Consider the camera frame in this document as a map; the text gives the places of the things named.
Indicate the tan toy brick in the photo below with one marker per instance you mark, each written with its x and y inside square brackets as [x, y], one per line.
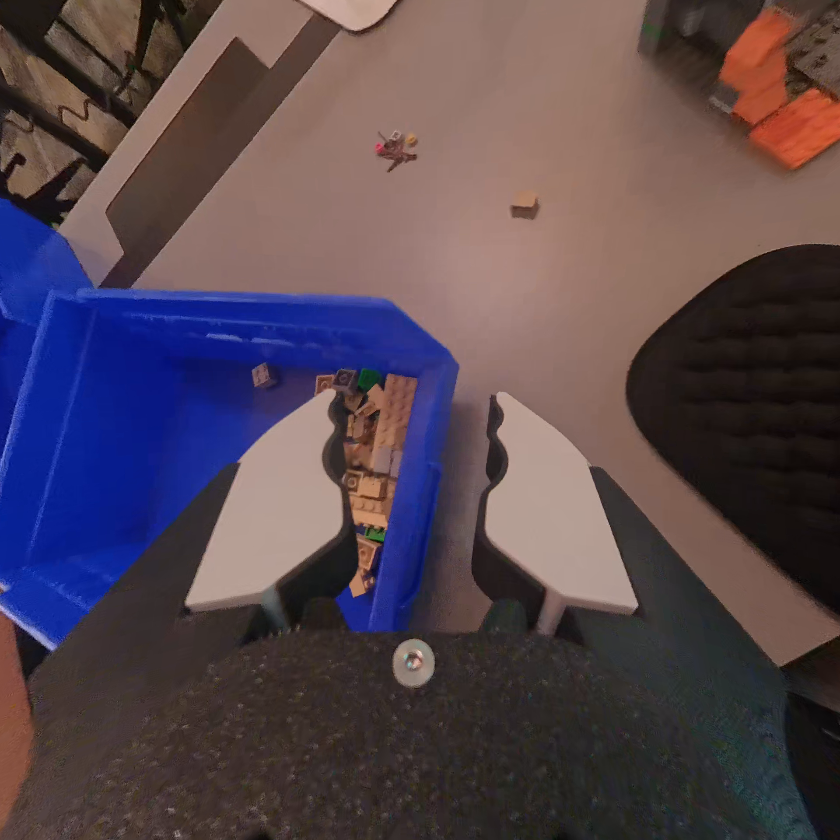
[525, 205]
[264, 375]

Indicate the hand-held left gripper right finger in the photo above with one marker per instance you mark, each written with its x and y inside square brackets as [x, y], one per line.
[551, 525]

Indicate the small heap of toy bricks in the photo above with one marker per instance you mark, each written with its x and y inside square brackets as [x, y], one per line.
[394, 407]

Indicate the blue plastic bin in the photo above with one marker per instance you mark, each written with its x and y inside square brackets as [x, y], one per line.
[33, 262]
[131, 426]

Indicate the white wood-edged table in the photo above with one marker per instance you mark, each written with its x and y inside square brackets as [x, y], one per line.
[13, 689]

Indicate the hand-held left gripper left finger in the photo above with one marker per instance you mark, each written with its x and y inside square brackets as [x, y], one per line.
[262, 525]

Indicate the grey desk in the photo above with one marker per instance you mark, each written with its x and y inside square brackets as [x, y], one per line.
[525, 295]

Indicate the toy brick building model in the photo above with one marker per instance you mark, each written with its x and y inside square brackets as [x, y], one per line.
[774, 85]

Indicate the black quilted wrist pad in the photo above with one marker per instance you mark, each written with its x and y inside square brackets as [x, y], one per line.
[754, 407]

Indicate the white rounded board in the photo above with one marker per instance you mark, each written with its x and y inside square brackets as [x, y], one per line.
[354, 10]

